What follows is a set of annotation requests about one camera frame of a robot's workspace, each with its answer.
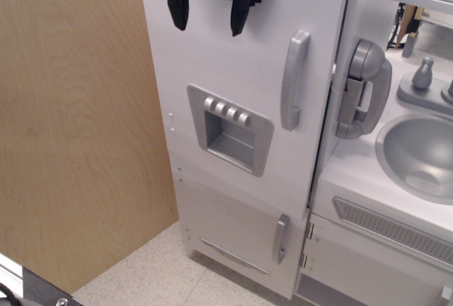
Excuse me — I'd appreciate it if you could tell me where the white toy freezer door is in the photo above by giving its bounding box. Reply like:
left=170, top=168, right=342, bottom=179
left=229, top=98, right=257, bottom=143
left=174, top=177, right=306, bottom=299

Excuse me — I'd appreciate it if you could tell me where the grey oven vent panel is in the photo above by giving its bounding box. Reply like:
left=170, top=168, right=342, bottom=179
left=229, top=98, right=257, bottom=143
left=332, top=197, right=452, bottom=266

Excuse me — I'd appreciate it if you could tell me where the grey toy faucet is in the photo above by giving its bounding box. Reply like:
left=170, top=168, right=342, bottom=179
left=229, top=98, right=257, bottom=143
left=397, top=57, right=452, bottom=115

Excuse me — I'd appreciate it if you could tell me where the white toy oven door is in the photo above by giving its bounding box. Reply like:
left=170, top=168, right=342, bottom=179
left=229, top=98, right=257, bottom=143
left=297, top=214, right=452, bottom=305

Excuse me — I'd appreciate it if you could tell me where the white toy kitchen cabinet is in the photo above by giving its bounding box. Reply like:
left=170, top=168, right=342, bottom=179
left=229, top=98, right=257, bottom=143
left=166, top=0, right=453, bottom=306

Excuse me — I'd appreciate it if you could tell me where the white toy fridge door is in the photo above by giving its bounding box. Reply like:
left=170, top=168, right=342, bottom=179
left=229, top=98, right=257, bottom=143
left=143, top=0, right=345, bottom=220

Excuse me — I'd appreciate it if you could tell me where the light wooden board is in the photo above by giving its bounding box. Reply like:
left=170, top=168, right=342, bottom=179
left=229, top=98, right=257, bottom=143
left=1, top=0, right=178, bottom=293

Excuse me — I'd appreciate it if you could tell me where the grey toy telephone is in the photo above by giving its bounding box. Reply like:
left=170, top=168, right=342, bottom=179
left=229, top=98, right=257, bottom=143
left=336, top=39, right=392, bottom=140

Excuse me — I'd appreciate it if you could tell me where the grey toy sink basin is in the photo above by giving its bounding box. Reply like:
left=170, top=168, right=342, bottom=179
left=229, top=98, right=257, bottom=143
left=375, top=113, right=452, bottom=205

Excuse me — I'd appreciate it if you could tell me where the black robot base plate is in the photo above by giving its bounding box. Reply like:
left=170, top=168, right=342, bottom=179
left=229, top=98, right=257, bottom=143
left=1, top=254, right=83, bottom=306

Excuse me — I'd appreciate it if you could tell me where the grey freezer door handle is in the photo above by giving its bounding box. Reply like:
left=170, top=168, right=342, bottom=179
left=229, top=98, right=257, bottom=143
left=272, top=214, right=290, bottom=264

